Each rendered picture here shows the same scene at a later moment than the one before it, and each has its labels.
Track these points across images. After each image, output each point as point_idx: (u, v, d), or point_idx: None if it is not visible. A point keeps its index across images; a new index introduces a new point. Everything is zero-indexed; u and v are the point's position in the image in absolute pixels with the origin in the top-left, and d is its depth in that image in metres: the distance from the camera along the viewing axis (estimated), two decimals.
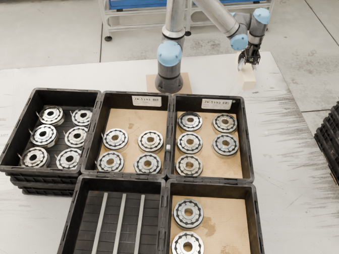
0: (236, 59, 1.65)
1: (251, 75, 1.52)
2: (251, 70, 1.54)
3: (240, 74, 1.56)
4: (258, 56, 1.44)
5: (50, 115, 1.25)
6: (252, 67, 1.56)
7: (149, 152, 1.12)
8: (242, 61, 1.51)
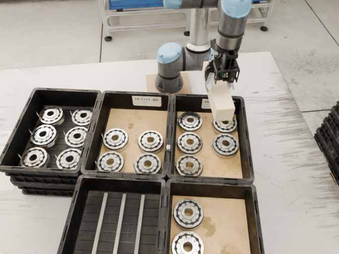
0: (204, 72, 1.07)
1: (227, 99, 0.95)
2: (227, 90, 0.97)
3: (211, 97, 0.99)
4: (236, 68, 0.87)
5: (50, 115, 1.25)
6: (228, 84, 0.99)
7: (149, 152, 1.12)
8: (212, 77, 0.93)
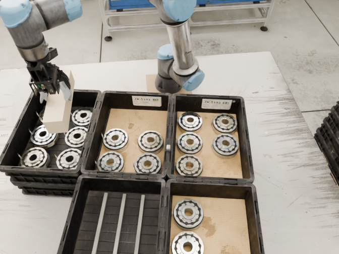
0: None
1: (58, 111, 0.91)
2: (63, 101, 0.93)
3: None
4: (52, 80, 0.83)
5: None
6: (67, 94, 0.95)
7: (149, 152, 1.12)
8: None
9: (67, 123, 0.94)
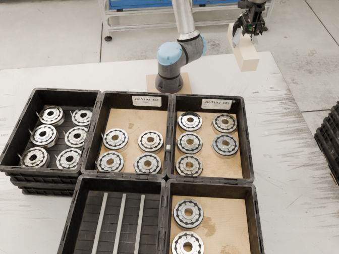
0: (229, 33, 1.22)
1: (252, 52, 1.10)
2: (251, 45, 1.12)
3: (237, 51, 1.14)
4: (262, 22, 1.02)
5: (50, 115, 1.25)
6: (252, 41, 1.14)
7: (149, 152, 1.12)
8: (239, 33, 1.08)
9: None
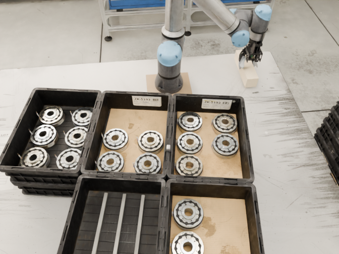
0: (235, 57, 1.63)
1: (253, 73, 1.50)
2: (252, 67, 1.53)
3: (242, 72, 1.55)
4: (260, 53, 1.43)
5: (50, 115, 1.25)
6: (253, 64, 1.55)
7: (149, 152, 1.12)
8: (244, 59, 1.49)
9: None
